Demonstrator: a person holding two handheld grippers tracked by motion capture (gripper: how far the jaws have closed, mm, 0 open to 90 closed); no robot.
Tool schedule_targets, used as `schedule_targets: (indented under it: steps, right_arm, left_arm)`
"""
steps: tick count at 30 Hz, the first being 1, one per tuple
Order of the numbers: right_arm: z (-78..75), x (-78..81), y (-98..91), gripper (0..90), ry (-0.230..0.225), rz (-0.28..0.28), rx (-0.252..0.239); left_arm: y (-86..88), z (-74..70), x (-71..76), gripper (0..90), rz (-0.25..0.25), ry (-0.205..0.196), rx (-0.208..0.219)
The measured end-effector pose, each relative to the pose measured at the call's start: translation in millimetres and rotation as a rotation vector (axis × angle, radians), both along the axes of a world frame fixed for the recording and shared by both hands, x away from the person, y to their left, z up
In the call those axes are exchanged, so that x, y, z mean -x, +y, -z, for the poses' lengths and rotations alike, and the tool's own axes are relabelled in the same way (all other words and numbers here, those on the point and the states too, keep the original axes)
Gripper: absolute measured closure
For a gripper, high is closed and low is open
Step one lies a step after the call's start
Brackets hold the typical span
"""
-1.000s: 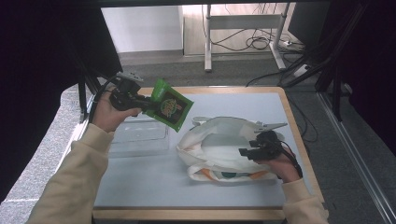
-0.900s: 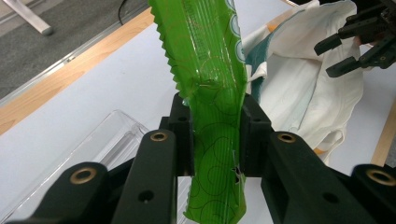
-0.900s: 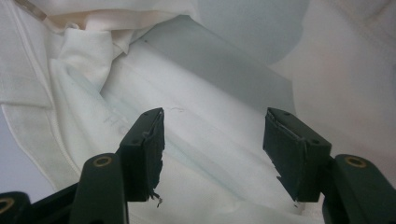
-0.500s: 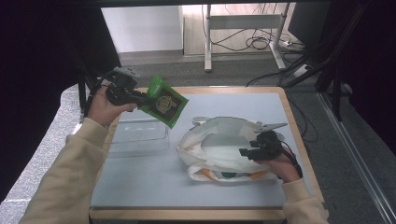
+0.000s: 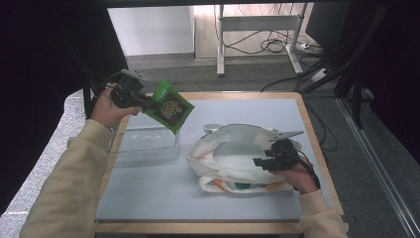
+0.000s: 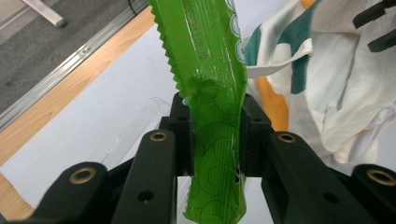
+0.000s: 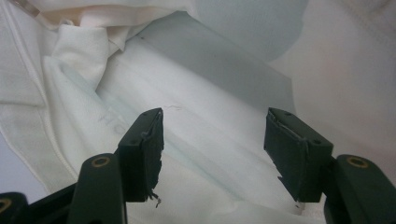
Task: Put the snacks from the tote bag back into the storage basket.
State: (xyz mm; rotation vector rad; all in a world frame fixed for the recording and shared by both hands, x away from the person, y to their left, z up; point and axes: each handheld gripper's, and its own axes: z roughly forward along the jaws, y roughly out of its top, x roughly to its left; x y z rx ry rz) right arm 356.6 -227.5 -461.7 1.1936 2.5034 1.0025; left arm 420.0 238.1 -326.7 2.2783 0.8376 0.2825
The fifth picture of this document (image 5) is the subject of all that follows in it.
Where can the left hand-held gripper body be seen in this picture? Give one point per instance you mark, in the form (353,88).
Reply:
(125,94)

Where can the black curtain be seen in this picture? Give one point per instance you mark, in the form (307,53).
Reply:
(39,66)
(393,66)

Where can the wooden framed work board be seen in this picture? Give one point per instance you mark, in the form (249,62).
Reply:
(158,195)

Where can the clear plastic container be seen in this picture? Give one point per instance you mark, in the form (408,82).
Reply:
(148,148)

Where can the white tote bag coloured patches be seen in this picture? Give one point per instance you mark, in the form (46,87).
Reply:
(237,165)

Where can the green snack packet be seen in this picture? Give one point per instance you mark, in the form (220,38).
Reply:
(170,107)

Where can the white power strip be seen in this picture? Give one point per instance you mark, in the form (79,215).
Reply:
(319,74)

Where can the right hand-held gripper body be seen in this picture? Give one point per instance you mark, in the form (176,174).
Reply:
(284,155)

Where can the person's right hand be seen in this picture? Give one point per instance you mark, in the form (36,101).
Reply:
(302,178)

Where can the person's left hand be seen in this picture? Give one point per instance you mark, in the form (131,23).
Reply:
(105,112)

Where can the white metal desk frame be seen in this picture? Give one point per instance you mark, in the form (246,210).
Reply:
(257,23)

